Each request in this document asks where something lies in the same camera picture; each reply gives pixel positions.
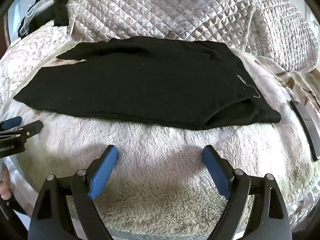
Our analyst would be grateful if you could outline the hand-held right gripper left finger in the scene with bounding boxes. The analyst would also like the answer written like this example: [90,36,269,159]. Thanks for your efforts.
[29,144,119,240]

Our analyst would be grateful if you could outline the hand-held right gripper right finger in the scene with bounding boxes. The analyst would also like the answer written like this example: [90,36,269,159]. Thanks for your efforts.
[202,145,292,240]

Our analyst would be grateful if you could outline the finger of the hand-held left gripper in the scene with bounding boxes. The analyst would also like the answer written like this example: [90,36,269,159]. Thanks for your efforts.
[0,116,23,131]
[17,120,44,138]

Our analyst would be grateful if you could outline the black pants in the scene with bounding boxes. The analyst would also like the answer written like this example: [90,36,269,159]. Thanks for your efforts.
[13,36,282,131]

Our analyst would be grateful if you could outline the person's left hand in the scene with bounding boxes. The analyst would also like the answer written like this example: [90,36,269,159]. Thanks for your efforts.
[0,165,12,201]

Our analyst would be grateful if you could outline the white fleece floral blanket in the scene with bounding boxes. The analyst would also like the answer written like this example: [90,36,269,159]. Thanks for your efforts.
[5,41,320,237]

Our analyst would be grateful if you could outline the black flat rectangular object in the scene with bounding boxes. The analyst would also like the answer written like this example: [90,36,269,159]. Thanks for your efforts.
[289,99,320,162]

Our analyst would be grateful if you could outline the dark cloth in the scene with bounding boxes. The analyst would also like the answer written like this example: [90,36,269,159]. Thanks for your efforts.
[18,0,71,35]

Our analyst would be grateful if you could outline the white cloth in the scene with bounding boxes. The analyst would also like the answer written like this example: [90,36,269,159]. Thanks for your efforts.
[24,0,68,22]

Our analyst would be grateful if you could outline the quilted pink pillow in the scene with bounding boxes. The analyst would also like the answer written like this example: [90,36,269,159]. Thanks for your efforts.
[66,0,318,73]

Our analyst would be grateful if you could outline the white cord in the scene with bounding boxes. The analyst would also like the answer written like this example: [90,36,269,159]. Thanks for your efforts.
[240,0,258,49]

